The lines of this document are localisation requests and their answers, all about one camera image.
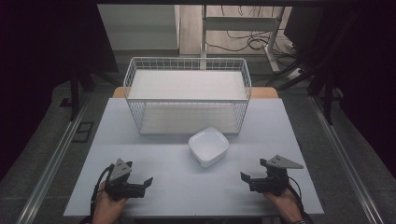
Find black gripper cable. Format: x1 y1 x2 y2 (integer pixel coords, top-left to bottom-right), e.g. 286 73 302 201
287 176 315 224
81 163 115 224

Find black stand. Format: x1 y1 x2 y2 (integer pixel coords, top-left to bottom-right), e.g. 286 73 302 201
68 63 123 122
306 69 337 126

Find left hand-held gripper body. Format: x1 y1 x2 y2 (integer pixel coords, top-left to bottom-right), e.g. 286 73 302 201
104 158 147 202

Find white wire basket rack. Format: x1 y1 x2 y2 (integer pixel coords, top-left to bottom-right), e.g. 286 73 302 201
122 56 253 136

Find black floor cables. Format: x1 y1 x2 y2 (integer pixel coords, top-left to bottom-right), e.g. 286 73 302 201
205 5 300 59

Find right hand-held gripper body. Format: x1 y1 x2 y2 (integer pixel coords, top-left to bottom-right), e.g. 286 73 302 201
248 154 304 197

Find white square bowl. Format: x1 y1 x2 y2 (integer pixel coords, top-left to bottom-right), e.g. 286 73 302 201
188 126 231 169

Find person's right hand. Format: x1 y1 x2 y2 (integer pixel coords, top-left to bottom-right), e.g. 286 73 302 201
262 186 304 224

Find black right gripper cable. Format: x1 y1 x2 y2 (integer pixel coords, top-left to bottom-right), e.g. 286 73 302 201
287 176 315 224

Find black rectangular floor frame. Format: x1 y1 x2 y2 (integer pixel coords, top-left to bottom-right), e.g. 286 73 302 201
72 120 95 144

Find white power strip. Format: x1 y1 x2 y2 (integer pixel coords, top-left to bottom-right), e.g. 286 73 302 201
285 67 304 82

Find metal floor rail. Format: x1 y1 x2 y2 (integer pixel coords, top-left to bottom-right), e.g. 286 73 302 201
307 94 383 224
16 92 92 224

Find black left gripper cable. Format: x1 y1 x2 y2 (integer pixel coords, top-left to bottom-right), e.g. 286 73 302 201
81 163 115 224

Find white metal desk frame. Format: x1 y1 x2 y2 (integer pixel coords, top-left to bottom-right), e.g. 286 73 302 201
200 4 287 75

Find person's left hand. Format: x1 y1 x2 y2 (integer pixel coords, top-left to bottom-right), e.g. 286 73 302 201
92 181 128 224

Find white cabinet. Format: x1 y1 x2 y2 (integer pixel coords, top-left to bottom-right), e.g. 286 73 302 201
96 4 181 57

